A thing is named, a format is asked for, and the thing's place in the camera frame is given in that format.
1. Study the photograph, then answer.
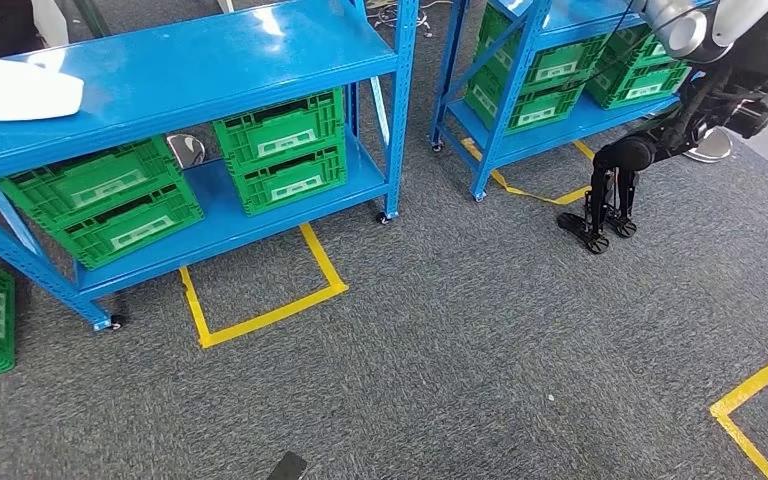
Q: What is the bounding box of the yellow floor tape square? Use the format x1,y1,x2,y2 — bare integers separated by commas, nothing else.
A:
178,221,350,350
709,341,768,480

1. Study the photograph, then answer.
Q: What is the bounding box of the blue metal shelf rack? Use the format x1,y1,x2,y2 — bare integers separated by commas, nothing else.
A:
0,0,420,333
428,0,717,203

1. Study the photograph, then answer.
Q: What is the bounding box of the yellow floor tape line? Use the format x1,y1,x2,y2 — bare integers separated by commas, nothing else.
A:
460,135,599,207

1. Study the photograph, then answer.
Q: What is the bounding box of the black and silver humanoid robot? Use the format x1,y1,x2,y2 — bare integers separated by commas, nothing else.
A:
556,0,768,256

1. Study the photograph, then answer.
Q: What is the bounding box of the person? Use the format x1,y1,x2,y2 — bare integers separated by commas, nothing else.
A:
0,0,34,58

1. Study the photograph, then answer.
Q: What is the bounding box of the chrome barrier stanchion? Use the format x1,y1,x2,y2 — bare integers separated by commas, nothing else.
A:
685,125,734,165

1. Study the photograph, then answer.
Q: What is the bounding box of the black chair with chrome base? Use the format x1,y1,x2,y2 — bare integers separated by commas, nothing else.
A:
365,0,436,39

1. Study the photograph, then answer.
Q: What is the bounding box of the white plastic mirror cover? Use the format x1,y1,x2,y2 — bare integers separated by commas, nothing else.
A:
0,56,86,123

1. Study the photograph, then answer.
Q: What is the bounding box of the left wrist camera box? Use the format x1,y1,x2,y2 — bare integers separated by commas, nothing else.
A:
267,451,309,480

